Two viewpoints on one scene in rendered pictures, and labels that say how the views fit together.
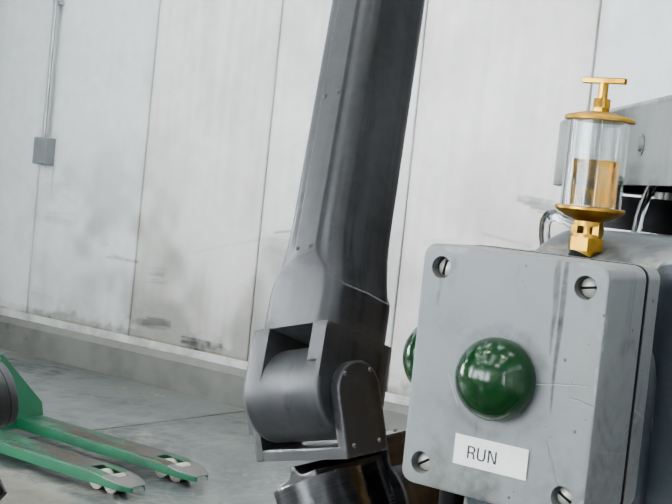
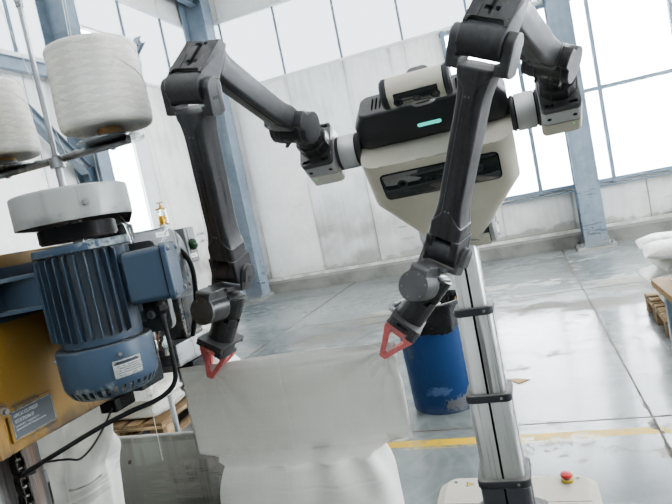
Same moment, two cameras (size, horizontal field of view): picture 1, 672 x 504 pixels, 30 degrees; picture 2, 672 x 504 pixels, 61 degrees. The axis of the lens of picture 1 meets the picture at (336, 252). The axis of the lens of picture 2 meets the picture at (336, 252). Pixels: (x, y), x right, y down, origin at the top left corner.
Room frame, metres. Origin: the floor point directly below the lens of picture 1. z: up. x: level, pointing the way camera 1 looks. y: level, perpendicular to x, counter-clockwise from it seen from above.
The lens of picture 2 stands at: (1.99, -0.15, 1.31)
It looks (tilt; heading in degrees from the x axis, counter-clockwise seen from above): 5 degrees down; 162
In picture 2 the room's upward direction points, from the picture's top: 11 degrees counter-clockwise
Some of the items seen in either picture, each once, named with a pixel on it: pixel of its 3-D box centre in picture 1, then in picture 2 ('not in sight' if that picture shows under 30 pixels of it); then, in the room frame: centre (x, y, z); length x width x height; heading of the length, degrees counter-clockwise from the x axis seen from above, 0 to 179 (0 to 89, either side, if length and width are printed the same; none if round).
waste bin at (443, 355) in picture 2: not in sight; (437, 350); (-1.10, 1.35, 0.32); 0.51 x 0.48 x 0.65; 143
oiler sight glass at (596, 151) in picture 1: (594, 164); (162, 216); (0.52, -0.10, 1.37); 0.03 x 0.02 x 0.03; 53
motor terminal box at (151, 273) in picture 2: not in sight; (156, 279); (0.99, -0.15, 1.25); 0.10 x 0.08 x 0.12; 168
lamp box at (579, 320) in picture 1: (529, 375); (179, 246); (0.46, -0.08, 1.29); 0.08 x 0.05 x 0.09; 53
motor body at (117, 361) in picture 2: not in sight; (98, 316); (0.97, -0.25, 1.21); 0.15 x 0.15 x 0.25
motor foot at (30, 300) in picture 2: not in sight; (32, 289); (0.95, -0.34, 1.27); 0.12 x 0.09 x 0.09; 143
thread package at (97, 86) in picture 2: not in sight; (99, 88); (0.85, -0.17, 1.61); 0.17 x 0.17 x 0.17
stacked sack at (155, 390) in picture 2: not in sight; (154, 384); (-2.28, -0.31, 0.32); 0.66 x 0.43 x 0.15; 145
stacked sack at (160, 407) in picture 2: not in sight; (132, 404); (-2.35, -0.49, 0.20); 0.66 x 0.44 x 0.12; 53
